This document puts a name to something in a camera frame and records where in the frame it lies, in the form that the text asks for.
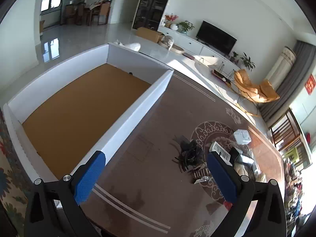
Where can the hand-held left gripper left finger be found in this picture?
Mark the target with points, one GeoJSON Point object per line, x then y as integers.
{"type": "Point", "coordinates": [90, 177]}

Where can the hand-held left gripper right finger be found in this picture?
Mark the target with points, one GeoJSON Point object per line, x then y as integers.
{"type": "Point", "coordinates": [222, 175]}

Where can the rhinestone bow hair clip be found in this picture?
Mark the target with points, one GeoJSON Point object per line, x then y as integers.
{"type": "Point", "coordinates": [202, 179]}

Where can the beige knitted cloth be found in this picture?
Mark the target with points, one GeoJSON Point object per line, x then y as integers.
{"type": "Point", "coordinates": [243, 171]}

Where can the black carton box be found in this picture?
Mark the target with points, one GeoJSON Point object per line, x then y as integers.
{"type": "Point", "coordinates": [234, 154]}

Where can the white bottle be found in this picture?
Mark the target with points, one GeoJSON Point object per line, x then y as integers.
{"type": "Point", "coordinates": [218, 149]}

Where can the black organza flower hair clip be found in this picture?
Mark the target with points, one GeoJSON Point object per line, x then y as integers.
{"type": "Point", "coordinates": [190, 153]}

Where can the clear plastic box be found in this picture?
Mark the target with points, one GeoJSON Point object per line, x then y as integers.
{"type": "Point", "coordinates": [242, 135]}

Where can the white cardboard box container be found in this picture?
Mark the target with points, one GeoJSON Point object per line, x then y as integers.
{"type": "Point", "coordinates": [138, 103]}

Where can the clutter of small goods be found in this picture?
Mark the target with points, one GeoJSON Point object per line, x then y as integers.
{"type": "Point", "coordinates": [295, 185]}

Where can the wooden slatted chair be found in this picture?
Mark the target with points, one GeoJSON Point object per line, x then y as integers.
{"type": "Point", "coordinates": [286, 130]}

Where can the floral patterned cloth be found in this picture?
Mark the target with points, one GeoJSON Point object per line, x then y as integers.
{"type": "Point", "coordinates": [9, 167]}

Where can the orange lounge chair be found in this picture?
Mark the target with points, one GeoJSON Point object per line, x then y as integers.
{"type": "Point", "coordinates": [249, 88]}

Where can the large leafy potted plant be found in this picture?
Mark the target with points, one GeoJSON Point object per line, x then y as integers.
{"type": "Point", "coordinates": [247, 61]}

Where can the small potted plant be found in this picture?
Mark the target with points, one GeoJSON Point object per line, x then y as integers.
{"type": "Point", "coordinates": [234, 55]}

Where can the grey curtain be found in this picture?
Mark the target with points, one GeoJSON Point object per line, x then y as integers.
{"type": "Point", "coordinates": [296, 76]}

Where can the covered standing air conditioner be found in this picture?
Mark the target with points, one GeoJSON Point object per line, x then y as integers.
{"type": "Point", "coordinates": [284, 64]}

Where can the round beige cat scratcher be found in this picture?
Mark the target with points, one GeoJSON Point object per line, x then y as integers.
{"type": "Point", "coordinates": [177, 48]}

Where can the white television cabinet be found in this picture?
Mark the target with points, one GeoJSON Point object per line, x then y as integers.
{"type": "Point", "coordinates": [192, 42]}

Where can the black flat television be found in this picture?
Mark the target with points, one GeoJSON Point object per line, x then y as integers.
{"type": "Point", "coordinates": [217, 38]}

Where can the white lying cat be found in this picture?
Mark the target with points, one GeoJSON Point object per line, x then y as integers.
{"type": "Point", "coordinates": [133, 46]}

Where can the white standing cat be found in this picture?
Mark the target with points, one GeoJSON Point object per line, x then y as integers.
{"type": "Point", "coordinates": [169, 40]}

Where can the green plant in teal pot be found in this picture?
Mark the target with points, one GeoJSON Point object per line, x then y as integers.
{"type": "Point", "coordinates": [185, 26]}

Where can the brown cardboard box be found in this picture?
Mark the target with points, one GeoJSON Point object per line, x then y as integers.
{"type": "Point", "coordinates": [148, 33]}

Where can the white round vase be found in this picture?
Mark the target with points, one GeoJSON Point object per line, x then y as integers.
{"type": "Point", "coordinates": [174, 27]}

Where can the red flower bouquet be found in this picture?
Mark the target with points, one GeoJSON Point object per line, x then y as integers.
{"type": "Point", "coordinates": [170, 17]}

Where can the wooden dining table with chairs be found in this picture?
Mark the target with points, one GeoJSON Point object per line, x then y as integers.
{"type": "Point", "coordinates": [95, 9]}

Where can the dark glass display cabinet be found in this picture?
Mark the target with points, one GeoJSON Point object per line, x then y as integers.
{"type": "Point", "coordinates": [153, 2]}

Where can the red wall hanging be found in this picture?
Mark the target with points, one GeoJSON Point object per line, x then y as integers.
{"type": "Point", "coordinates": [310, 84]}

